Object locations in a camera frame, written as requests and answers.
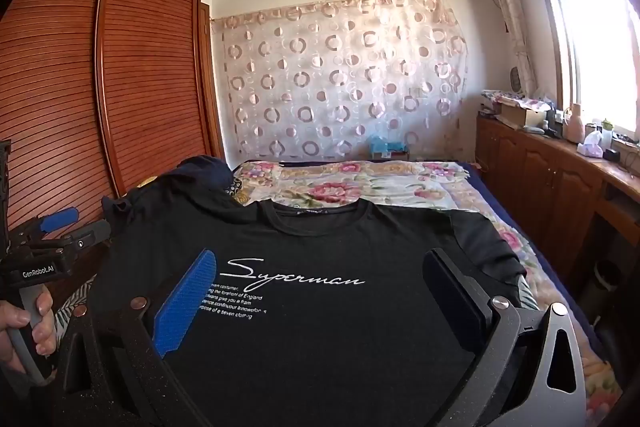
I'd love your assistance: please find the person's left hand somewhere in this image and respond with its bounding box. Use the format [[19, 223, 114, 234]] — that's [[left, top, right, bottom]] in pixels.
[[0, 281, 57, 375]]

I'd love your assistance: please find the black printed t-shirt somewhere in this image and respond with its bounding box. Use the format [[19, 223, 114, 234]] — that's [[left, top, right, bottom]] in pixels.
[[89, 187, 528, 427]]

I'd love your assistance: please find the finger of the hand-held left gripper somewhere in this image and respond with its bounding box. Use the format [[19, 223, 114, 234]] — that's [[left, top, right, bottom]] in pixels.
[[47, 220, 112, 258], [10, 206, 81, 253]]

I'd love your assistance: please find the white tissue pack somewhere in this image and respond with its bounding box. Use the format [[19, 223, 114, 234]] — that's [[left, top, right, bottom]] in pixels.
[[577, 130, 606, 156]]

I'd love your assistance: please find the palm leaf print cloth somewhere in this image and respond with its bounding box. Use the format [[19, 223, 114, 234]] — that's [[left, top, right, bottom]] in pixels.
[[52, 274, 98, 343]]

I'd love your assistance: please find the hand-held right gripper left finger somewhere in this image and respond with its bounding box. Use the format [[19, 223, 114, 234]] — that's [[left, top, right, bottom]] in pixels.
[[55, 248, 218, 427]]

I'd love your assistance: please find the floral cloth bundle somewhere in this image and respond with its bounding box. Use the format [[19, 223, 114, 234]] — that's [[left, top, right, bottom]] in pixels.
[[481, 89, 526, 108]]

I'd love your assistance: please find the wooden cabinet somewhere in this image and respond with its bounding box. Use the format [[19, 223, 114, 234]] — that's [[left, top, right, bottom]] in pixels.
[[475, 112, 640, 308]]

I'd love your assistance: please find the cardboard box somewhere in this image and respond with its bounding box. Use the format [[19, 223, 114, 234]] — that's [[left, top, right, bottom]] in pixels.
[[500, 99, 551, 130]]

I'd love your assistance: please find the pink vase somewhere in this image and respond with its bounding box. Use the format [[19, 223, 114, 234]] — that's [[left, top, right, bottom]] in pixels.
[[564, 103, 583, 142]]

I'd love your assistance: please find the wooden slatted wardrobe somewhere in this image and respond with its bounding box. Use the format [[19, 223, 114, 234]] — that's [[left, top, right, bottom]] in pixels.
[[0, 0, 226, 308]]

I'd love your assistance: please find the teal box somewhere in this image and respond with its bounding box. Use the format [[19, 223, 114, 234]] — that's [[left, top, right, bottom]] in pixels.
[[369, 136, 410, 161]]

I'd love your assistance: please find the navy bed sheet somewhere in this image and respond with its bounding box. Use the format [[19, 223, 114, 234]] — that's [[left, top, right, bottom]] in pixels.
[[460, 161, 601, 343]]

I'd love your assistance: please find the sheer circle-patterned curtain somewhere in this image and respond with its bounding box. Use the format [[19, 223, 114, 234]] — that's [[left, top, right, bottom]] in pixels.
[[210, 0, 471, 162]]

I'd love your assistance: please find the window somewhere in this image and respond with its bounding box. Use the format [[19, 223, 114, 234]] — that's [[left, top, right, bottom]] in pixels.
[[525, 0, 640, 142]]

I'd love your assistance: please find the black waste bin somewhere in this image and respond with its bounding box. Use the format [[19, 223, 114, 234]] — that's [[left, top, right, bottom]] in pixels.
[[590, 259, 626, 323]]

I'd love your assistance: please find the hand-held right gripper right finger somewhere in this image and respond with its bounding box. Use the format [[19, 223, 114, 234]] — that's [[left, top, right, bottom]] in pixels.
[[422, 248, 584, 427]]

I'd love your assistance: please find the floral blanket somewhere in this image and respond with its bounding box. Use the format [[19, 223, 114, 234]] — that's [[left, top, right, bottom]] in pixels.
[[232, 159, 621, 408]]

